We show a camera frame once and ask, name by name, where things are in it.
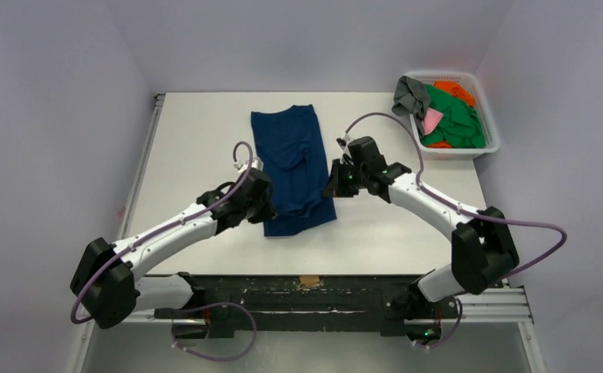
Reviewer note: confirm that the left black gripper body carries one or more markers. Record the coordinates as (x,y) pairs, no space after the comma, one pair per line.
(257,211)

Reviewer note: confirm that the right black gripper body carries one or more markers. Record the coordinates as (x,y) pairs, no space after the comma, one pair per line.
(336,182)

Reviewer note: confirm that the dark blue t shirt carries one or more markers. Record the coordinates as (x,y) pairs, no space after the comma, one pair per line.
(291,147)

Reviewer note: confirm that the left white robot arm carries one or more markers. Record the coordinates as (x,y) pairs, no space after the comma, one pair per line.
(111,281)

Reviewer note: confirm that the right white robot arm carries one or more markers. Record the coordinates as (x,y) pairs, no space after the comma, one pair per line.
(482,249)

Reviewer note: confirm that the pink cloth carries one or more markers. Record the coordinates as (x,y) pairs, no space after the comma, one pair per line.
(431,121)

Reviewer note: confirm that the grey t shirt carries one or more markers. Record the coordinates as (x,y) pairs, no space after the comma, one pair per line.
(410,98)

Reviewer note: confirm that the brown tape piece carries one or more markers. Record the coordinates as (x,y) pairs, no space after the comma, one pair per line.
(309,281)

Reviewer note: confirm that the green t shirt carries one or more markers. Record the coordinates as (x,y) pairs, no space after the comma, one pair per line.
(460,126)

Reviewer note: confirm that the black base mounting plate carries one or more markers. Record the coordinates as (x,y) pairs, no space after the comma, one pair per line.
(206,290)

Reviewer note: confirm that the orange t shirt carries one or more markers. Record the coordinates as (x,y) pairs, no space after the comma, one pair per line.
(456,90)

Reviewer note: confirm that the white plastic laundry basket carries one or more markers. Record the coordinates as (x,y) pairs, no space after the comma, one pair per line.
(470,83)

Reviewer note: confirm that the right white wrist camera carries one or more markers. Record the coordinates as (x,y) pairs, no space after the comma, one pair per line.
(344,141)

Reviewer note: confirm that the aluminium frame rail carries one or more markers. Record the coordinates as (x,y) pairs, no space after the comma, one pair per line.
(502,303)

